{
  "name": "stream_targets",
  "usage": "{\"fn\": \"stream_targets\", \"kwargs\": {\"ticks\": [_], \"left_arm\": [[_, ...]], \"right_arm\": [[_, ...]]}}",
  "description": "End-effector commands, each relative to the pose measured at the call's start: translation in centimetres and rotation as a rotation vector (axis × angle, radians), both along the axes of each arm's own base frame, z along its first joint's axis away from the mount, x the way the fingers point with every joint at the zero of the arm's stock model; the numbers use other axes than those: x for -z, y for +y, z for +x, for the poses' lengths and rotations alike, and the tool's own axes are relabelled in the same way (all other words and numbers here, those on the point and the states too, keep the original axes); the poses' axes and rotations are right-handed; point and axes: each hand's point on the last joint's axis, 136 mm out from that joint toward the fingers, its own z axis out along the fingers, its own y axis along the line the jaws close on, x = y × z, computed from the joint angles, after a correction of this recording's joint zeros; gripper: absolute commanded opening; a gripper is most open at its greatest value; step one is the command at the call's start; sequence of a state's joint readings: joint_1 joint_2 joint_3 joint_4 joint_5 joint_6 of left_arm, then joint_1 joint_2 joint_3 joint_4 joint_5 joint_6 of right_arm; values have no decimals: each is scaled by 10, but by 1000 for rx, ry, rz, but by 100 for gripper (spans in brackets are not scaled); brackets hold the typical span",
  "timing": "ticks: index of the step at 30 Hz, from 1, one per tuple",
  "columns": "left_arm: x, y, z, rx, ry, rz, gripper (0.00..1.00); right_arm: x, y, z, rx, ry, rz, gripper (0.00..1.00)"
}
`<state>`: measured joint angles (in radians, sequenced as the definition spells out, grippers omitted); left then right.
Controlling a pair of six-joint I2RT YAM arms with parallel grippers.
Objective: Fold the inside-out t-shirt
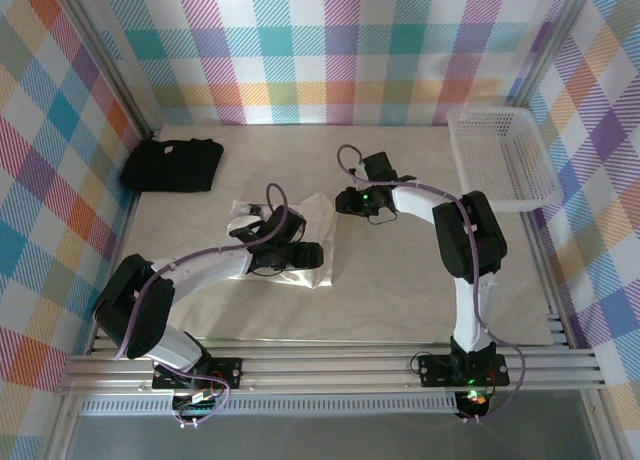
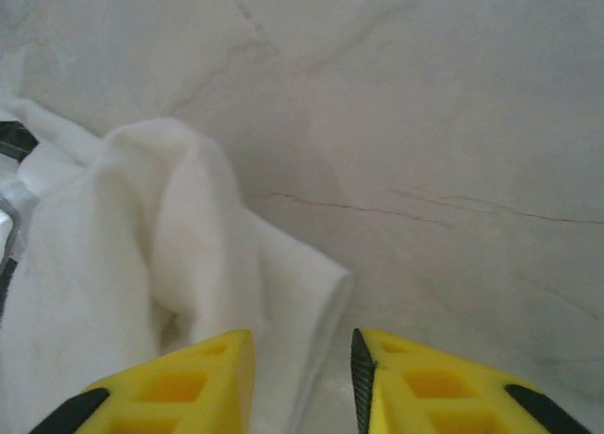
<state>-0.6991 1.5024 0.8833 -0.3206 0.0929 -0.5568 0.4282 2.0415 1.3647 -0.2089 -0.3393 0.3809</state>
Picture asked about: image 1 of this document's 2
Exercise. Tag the white t-shirt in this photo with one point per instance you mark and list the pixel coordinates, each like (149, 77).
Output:
(320, 220)

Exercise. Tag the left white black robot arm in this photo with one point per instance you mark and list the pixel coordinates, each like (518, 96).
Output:
(210, 270)

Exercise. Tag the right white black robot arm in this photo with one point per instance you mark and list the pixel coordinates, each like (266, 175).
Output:
(470, 310)

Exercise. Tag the folded black t-shirt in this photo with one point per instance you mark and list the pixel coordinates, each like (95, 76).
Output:
(165, 162)

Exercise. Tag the white plastic mesh basket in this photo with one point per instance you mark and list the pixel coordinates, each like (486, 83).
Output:
(505, 155)

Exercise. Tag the controller board with coloured light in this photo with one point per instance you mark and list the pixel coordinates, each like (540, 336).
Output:
(475, 400)

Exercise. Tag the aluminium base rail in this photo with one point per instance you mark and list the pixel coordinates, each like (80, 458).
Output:
(325, 370)

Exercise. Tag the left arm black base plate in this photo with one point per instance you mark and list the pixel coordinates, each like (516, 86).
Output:
(225, 372)

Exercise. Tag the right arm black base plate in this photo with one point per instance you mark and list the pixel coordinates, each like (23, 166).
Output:
(435, 372)

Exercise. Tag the aluminium frame post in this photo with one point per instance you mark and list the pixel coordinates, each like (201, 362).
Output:
(552, 40)
(120, 75)

